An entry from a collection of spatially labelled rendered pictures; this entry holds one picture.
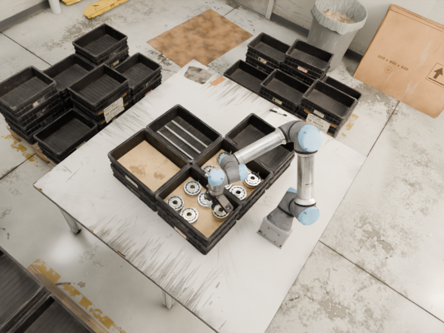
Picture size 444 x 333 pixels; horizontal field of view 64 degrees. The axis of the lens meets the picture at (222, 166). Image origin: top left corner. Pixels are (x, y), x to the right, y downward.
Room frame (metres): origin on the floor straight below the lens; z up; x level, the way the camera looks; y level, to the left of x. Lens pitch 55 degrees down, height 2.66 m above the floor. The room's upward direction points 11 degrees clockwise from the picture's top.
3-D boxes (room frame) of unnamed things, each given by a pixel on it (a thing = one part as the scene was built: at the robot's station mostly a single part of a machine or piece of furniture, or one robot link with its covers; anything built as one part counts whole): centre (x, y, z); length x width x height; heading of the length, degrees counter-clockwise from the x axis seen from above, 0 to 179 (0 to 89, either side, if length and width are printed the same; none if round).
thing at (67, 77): (2.22, 1.46, 0.31); 0.40 x 0.30 x 0.34; 153
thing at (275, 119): (1.87, -0.42, 0.70); 0.33 x 0.23 x 0.01; 63
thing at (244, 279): (1.35, 0.05, 0.35); 1.60 x 1.60 x 0.70; 63
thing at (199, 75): (2.24, 0.34, 0.71); 0.22 x 0.19 x 0.01; 63
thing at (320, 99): (2.38, -0.80, 0.37); 0.40 x 0.30 x 0.45; 63
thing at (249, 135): (1.48, -0.22, 0.87); 0.40 x 0.30 x 0.11; 58
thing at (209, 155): (1.22, -0.07, 0.87); 0.40 x 0.30 x 0.11; 58
